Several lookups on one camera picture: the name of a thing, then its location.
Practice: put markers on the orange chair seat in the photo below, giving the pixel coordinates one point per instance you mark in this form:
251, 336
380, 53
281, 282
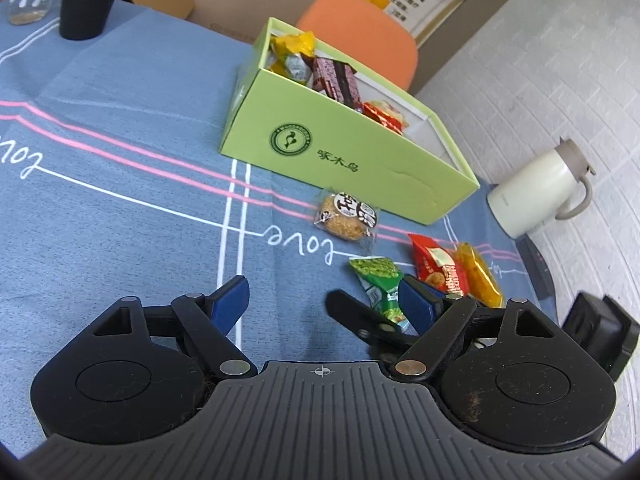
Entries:
360, 20

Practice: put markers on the green pea snack packet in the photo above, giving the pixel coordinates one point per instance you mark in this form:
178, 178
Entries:
377, 277

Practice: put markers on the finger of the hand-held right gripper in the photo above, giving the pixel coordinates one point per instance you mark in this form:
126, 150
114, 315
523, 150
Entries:
350, 312

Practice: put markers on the black tumbler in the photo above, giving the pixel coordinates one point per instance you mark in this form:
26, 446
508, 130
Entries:
85, 5

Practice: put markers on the orange yellow snack packet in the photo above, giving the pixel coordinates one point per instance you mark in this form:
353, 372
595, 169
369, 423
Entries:
477, 275

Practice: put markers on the round cookie clear packet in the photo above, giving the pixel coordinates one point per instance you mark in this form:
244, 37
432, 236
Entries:
340, 215

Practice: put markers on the yellow wrapper snack packet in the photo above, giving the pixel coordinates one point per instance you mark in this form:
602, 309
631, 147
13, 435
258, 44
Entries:
292, 44

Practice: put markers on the red snack packet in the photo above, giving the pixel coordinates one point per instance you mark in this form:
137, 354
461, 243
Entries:
432, 260

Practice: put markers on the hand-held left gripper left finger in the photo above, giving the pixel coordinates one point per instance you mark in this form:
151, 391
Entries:
230, 305

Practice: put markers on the pale yellow snack packet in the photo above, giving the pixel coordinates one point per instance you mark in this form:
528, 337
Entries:
295, 67

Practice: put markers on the light green cardboard box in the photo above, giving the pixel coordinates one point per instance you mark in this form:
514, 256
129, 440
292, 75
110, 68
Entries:
350, 160

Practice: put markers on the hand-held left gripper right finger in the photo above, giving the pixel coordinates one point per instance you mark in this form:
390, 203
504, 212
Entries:
415, 305

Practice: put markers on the blue printed tablecloth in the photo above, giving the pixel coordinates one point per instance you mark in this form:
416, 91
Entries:
125, 170

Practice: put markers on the white thermal jug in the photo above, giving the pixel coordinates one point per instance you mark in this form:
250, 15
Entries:
530, 190

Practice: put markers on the brown chocolate snack packet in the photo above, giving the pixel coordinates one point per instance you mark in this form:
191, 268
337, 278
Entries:
337, 80

